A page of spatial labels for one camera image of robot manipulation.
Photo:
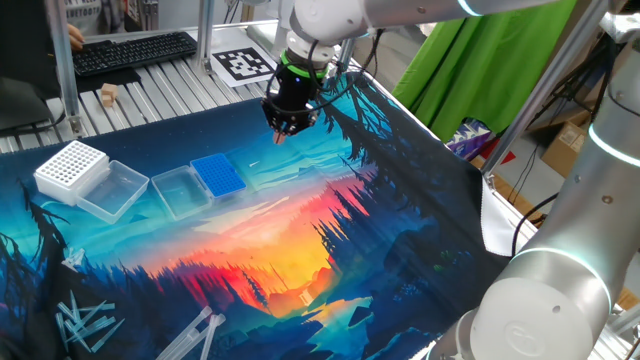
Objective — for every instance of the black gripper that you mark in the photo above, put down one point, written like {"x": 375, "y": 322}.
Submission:
{"x": 292, "y": 95}

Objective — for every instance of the clear small pipette tip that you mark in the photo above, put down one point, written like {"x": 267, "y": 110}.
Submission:
{"x": 254, "y": 163}

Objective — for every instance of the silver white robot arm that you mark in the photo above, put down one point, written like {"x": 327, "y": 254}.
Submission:
{"x": 550, "y": 300}

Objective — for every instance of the blue tip box clear lid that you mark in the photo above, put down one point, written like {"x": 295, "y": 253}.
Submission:
{"x": 217, "y": 175}

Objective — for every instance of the white tip box clear lid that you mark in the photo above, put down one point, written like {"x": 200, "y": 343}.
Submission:
{"x": 70, "y": 167}

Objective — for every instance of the clear large pipette tip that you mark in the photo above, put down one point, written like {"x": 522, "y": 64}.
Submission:
{"x": 210, "y": 338}
{"x": 185, "y": 334}
{"x": 197, "y": 338}

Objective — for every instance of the clear small tips cluster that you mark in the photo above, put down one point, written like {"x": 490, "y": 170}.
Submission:
{"x": 74, "y": 259}

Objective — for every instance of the pale blue medium pipette tip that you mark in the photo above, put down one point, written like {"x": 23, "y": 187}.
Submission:
{"x": 65, "y": 310}
{"x": 108, "y": 335}
{"x": 74, "y": 305}
{"x": 95, "y": 325}
{"x": 77, "y": 335}
{"x": 100, "y": 306}
{"x": 61, "y": 331}
{"x": 90, "y": 312}

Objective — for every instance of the person hand at keyboard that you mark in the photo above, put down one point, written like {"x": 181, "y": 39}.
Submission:
{"x": 76, "y": 39}

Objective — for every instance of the black white marker sheet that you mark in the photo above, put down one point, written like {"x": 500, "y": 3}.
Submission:
{"x": 240, "y": 64}

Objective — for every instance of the printed sunset forest cloth mat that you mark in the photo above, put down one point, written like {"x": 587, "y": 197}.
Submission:
{"x": 280, "y": 240}

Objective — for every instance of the black computer keyboard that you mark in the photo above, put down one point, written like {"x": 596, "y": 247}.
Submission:
{"x": 130, "y": 52}

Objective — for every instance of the purple patterned box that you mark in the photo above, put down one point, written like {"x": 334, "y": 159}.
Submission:
{"x": 467, "y": 140}

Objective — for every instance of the small wooden block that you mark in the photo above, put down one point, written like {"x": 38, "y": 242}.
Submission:
{"x": 109, "y": 94}

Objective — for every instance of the green cloth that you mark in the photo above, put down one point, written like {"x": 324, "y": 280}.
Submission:
{"x": 465, "y": 80}

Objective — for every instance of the black desk pad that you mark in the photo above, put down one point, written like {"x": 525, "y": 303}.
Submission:
{"x": 107, "y": 80}

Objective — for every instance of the person white printed shirt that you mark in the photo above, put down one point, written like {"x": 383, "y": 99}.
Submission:
{"x": 82, "y": 12}

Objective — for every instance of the black monitor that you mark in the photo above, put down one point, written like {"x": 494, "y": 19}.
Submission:
{"x": 25, "y": 45}

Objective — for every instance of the labelled cardboard box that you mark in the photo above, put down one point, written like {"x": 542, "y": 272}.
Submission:
{"x": 565, "y": 147}

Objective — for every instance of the black tripod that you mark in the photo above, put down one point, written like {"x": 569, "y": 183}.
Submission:
{"x": 595, "y": 65}

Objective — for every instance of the white camera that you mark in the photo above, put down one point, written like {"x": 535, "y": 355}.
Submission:
{"x": 620, "y": 26}

